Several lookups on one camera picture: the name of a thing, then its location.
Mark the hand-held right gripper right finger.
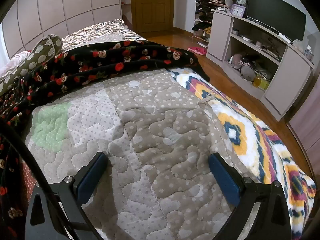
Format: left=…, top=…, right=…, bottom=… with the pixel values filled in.
left=208, top=152, right=293, bottom=240

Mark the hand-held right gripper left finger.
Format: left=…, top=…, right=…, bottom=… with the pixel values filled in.
left=25, top=152, right=108, bottom=240

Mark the black floral garment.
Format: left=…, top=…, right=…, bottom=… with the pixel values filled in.
left=0, top=40, right=210, bottom=240

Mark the white rack of clothes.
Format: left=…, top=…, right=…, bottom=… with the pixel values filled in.
left=192, top=0, right=234, bottom=48

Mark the colourful patterned fleece blanket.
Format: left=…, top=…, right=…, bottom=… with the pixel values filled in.
left=167, top=67, right=317, bottom=240

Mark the grey patchwork quilted bedspread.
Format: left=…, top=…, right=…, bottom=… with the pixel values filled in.
left=25, top=69, right=265, bottom=240

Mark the yellow container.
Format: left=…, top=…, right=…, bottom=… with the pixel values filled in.
left=253, top=77, right=269, bottom=90

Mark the pink cloth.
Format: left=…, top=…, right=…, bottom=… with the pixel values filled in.
left=188, top=46, right=207, bottom=55

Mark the olive pillow with white dots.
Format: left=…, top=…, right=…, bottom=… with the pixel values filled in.
left=0, top=34, right=63, bottom=97

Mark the pale pink blanket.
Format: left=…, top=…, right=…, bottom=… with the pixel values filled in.
left=0, top=51, right=33, bottom=80

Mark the pale grey television cabinet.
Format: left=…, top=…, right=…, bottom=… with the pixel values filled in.
left=207, top=9, right=315, bottom=115

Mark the geometric patterned bed sheet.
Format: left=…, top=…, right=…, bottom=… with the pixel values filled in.
left=61, top=19, right=145, bottom=53

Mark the white corner shelf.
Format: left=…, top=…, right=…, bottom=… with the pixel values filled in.
left=121, top=1, right=132, bottom=28

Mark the purple square clock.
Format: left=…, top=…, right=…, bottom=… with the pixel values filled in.
left=229, top=4, right=245, bottom=17

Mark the black flat television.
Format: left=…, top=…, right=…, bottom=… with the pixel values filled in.
left=246, top=0, right=307, bottom=42

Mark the white glossy wardrobe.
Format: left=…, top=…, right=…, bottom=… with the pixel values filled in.
left=0, top=0, right=123, bottom=60

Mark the wooden door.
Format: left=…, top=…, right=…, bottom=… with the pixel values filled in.
left=130, top=0, right=175, bottom=34

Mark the black cable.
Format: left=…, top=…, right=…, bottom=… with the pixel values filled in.
left=0, top=122, right=97, bottom=240

